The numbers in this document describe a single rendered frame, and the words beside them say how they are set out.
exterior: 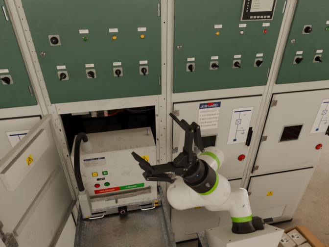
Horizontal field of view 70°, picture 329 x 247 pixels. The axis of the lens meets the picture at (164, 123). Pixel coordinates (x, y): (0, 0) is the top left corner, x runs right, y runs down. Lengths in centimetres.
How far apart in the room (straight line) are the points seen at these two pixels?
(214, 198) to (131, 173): 82
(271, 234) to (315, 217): 173
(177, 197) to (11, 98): 103
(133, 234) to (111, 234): 14
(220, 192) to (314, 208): 259
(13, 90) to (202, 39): 104
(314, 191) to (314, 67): 202
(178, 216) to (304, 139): 123
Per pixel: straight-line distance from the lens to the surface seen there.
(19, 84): 144
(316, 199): 345
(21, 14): 136
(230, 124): 170
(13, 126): 158
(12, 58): 140
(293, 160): 229
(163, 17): 132
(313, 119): 211
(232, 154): 189
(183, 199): 85
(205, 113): 157
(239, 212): 154
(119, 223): 173
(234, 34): 145
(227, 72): 150
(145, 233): 167
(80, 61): 133
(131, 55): 131
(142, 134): 151
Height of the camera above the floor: 225
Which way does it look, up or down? 32 degrees down
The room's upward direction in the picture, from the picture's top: straight up
